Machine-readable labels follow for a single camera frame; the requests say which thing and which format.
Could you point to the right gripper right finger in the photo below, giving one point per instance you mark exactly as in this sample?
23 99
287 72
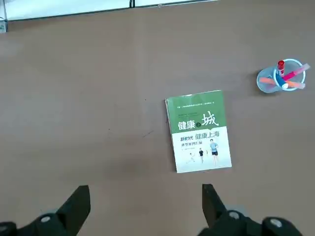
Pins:
221 223

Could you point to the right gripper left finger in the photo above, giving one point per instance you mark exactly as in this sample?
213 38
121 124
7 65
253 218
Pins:
61 221

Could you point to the green and white book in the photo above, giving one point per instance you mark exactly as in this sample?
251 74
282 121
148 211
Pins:
199 137

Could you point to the clear plastic pen cup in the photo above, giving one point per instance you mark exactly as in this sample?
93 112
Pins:
264 86

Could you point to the orange highlighter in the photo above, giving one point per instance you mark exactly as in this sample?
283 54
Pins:
267 80

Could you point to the blue pen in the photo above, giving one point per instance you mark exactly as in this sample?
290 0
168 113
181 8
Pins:
280 81

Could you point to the pink highlighter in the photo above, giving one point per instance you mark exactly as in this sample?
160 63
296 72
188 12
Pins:
297 71

